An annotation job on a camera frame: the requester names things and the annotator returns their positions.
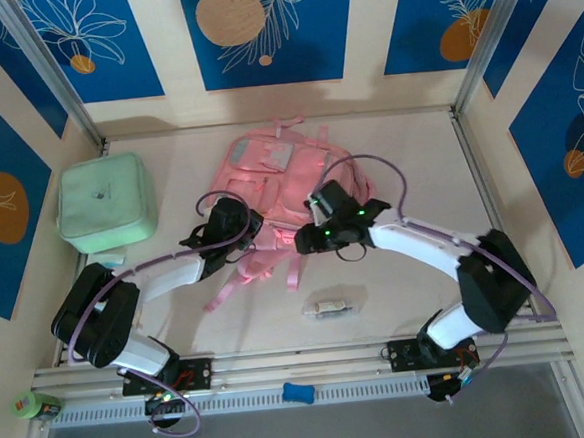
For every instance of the light green tape roll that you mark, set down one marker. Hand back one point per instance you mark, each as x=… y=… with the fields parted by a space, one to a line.
x=24 y=404

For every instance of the aluminium table edge rail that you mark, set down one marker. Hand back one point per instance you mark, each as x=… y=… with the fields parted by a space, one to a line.
x=302 y=361

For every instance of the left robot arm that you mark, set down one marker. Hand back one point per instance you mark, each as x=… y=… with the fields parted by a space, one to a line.
x=98 y=318

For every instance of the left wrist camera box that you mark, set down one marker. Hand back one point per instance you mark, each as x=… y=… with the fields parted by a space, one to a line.
x=227 y=216

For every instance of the mint green lunch bag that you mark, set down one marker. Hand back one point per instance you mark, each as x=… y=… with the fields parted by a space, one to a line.
x=102 y=197

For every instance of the pink student backpack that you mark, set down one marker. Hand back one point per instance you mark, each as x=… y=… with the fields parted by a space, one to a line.
x=279 y=180

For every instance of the blue white tissue packet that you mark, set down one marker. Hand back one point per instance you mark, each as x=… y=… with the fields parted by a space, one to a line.
x=109 y=259

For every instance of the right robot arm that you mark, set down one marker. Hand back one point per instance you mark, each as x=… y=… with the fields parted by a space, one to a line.
x=497 y=285

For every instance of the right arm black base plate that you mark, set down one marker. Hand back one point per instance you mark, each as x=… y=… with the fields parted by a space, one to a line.
x=402 y=355

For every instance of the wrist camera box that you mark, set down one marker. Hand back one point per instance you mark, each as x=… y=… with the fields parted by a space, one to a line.
x=336 y=201
x=227 y=216

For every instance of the clear plastic pencil pouch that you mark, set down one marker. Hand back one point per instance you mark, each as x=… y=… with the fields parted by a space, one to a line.
x=330 y=306

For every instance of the aluminium frame post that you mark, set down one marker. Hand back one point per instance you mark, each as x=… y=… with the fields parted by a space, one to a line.
x=51 y=70
x=489 y=30

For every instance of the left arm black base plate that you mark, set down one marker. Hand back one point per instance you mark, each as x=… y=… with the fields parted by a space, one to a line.
x=197 y=373

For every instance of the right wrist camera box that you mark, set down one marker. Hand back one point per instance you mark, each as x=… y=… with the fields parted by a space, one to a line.
x=336 y=201

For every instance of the dark green roll orange label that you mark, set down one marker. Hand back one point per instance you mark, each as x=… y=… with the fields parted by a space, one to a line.
x=52 y=408

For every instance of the blue bone-shaped object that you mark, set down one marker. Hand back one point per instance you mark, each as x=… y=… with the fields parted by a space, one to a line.
x=298 y=393

